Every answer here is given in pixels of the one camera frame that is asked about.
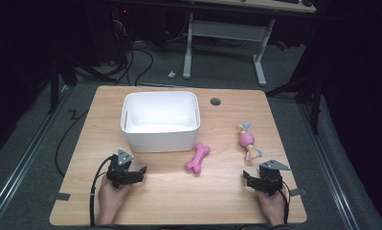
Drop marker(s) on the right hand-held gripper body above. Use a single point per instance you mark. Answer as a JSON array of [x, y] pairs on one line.
[[271, 180]]

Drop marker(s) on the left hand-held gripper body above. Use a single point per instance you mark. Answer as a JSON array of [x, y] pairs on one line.
[[116, 172]]

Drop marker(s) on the white plastic bin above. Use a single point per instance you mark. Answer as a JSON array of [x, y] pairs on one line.
[[160, 140]]

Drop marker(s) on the pink bone toy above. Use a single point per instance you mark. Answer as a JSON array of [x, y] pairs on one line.
[[198, 158]]

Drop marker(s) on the person's right hand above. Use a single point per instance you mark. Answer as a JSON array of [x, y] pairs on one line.
[[274, 207]]

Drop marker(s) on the person's left hand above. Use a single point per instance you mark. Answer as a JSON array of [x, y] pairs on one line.
[[110, 201]]

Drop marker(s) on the grey tape strip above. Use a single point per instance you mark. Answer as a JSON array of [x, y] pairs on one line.
[[298, 192], [59, 196]]

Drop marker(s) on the dark metal stand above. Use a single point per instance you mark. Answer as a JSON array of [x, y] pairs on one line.
[[54, 80], [314, 102]]

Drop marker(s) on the white scrap on floor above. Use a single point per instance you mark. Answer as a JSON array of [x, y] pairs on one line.
[[171, 74]]

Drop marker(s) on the black computer tower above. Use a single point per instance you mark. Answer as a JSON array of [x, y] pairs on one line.
[[110, 35]]

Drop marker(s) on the grey-legged wooden desk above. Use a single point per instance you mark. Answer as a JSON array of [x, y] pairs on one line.
[[223, 30]]

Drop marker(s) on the metal floor rail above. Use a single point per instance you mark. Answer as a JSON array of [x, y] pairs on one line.
[[26, 156], [329, 166]]

